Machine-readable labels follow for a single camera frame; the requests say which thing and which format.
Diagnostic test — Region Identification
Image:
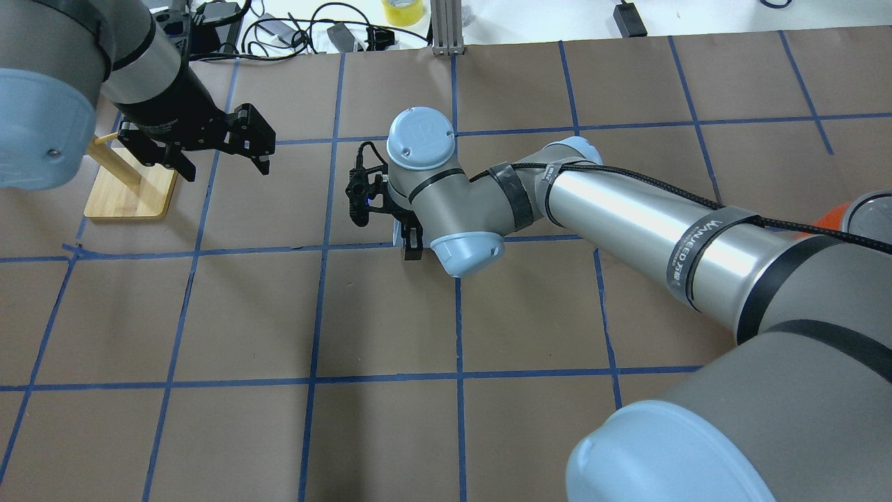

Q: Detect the wooden cup rack stand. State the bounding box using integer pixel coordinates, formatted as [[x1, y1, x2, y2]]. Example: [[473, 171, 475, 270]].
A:
[[84, 134, 176, 220]]

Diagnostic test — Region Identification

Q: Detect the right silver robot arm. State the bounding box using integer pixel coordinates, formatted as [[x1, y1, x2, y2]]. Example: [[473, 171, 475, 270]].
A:
[[345, 106, 890, 501]]

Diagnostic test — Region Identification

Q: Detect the yellow tape roll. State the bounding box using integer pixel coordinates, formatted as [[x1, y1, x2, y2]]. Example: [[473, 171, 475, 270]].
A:
[[381, 0, 424, 26]]

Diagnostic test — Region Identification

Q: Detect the orange soda can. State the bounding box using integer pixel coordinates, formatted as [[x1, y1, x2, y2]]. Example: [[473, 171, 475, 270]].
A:
[[812, 199, 861, 235]]

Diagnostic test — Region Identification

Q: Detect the aluminium frame post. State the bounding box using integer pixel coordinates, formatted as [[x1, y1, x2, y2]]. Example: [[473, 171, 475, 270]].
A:
[[430, 0, 466, 56]]

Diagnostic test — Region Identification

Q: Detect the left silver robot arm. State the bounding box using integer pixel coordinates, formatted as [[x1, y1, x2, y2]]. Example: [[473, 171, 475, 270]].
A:
[[1, 1, 276, 191]]

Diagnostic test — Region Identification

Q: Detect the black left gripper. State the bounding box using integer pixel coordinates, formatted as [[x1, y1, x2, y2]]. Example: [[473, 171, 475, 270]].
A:
[[117, 104, 276, 182]]

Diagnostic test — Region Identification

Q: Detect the light blue plastic cup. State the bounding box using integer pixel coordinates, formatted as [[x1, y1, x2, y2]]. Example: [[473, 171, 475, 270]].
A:
[[392, 220, 404, 248]]

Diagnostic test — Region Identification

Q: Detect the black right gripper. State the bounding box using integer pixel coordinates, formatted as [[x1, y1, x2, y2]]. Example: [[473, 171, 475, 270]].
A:
[[345, 143, 424, 261]]

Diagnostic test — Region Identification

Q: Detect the black power adapter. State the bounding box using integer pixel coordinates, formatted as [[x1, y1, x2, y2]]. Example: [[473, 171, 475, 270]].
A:
[[613, 1, 649, 38]]

